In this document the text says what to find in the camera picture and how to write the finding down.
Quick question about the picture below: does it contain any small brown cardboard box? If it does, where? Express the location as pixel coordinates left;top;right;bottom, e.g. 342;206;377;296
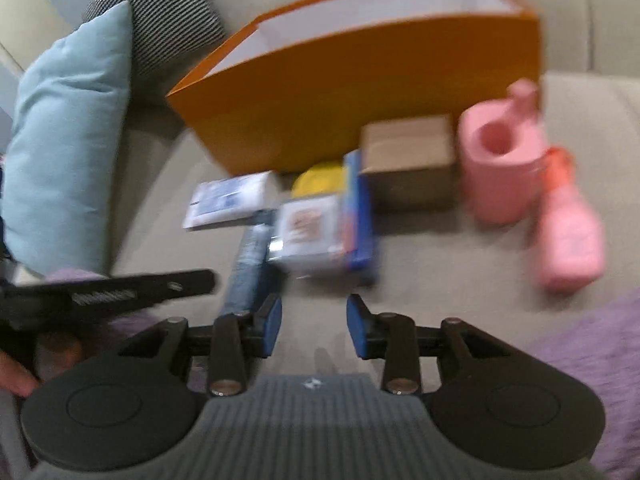
360;116;457;212

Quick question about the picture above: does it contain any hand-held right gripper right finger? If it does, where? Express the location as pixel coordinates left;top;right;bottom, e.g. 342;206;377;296
346;293;511;395

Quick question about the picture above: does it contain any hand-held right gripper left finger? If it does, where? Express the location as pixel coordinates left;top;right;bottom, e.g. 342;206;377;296
120;294;283;397

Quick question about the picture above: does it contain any pink watering cup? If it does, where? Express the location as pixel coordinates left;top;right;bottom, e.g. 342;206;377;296
457;79;551;225

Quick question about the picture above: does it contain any white square packet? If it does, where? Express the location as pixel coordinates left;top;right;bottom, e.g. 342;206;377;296
267;195;349;277

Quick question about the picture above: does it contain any houndstooth pillow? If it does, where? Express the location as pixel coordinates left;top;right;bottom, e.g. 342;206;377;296
82;0;227;106

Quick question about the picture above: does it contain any yellow tape measure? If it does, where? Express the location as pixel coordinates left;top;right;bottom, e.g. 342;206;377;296
291;161;347;199

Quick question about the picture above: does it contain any purple fluffy blanket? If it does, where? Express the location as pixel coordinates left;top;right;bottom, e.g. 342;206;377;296
0;267;640;480

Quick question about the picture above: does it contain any pink spray bottle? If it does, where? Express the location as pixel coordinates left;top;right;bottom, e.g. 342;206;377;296
537;147;606;292

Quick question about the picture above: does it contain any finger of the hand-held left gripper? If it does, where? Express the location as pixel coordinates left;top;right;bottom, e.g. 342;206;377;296
135;269;219;307

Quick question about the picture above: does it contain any orange cardboard box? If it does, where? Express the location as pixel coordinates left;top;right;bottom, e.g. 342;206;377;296
166;0;542;177

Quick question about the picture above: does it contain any light blue pillow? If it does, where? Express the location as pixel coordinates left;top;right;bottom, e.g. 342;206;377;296
0;1;134;277

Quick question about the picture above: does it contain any person's left hand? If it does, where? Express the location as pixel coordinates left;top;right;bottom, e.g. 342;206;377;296
0;331;84;397

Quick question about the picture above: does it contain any beige sofa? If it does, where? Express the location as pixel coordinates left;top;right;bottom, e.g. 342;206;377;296
0;0;640;480

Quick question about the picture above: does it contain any blue grey tube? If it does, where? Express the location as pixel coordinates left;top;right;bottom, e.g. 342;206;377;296
222;210;281;317

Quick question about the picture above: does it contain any white and blue packet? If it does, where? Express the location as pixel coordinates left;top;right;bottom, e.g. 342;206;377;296
182;171;279;231

